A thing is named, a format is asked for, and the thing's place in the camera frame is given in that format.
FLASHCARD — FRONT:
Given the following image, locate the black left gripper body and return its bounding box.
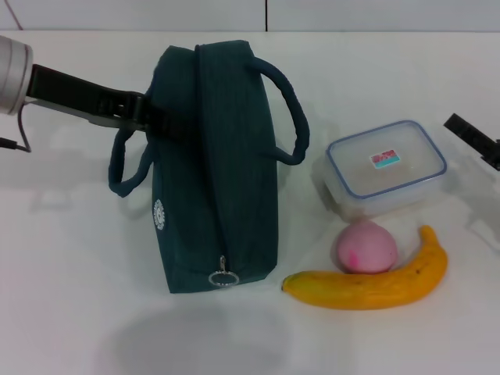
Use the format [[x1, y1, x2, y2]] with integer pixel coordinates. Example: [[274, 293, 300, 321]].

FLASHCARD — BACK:
[[25, 64, 152, 132]]

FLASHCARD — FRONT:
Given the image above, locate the dark teal insulated lunch bag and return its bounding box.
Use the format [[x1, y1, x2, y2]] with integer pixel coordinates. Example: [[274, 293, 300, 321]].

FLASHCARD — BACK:
[[108, 38, 312, 295]]

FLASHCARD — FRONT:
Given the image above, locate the clear plastic lunch box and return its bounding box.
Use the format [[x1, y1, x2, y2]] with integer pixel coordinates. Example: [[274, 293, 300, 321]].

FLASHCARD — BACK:
[[322, 119, 448, 220]]

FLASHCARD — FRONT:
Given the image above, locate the pink peach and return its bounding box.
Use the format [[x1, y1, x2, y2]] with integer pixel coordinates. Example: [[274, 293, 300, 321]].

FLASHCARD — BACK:
[[332, 219, 398, 274]]

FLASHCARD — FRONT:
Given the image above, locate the yellow banana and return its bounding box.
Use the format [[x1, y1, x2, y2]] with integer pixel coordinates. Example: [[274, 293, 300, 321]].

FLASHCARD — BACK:
[[281, 225, 449, 311]]

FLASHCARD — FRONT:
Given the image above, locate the left arm grey cable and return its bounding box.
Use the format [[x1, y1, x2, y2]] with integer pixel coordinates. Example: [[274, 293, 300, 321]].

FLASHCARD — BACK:
[[0, 99, 33, 154]]

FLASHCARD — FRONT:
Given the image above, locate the thin pink background cable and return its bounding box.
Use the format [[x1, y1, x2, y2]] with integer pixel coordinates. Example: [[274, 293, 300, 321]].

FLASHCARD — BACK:
[[6, 0, 21, 29]]

